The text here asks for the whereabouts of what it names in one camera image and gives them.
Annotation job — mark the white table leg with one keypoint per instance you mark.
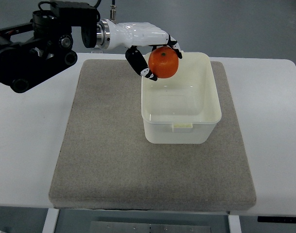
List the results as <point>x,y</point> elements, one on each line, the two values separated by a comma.
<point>50,221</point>
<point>234,224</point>

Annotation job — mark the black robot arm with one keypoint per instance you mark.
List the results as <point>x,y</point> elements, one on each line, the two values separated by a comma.
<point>33,52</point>

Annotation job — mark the white table leg left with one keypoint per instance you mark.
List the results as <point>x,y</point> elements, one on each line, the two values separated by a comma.
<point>50,221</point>

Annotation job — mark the black control panel strip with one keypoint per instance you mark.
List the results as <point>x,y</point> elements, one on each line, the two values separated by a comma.
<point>276,219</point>

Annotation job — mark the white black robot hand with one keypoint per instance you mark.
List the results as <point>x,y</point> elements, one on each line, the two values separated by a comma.
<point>132,35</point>

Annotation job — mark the grey felt mat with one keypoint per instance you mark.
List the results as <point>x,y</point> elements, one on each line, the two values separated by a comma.
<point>105,161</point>

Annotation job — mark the white table leg right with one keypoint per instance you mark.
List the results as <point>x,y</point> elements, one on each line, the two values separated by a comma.
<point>234,224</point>

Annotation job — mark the orange fruit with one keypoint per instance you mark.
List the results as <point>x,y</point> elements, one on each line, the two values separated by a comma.
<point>163,62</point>

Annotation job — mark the white plastic box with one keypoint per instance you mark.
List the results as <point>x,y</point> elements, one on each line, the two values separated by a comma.
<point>182,109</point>

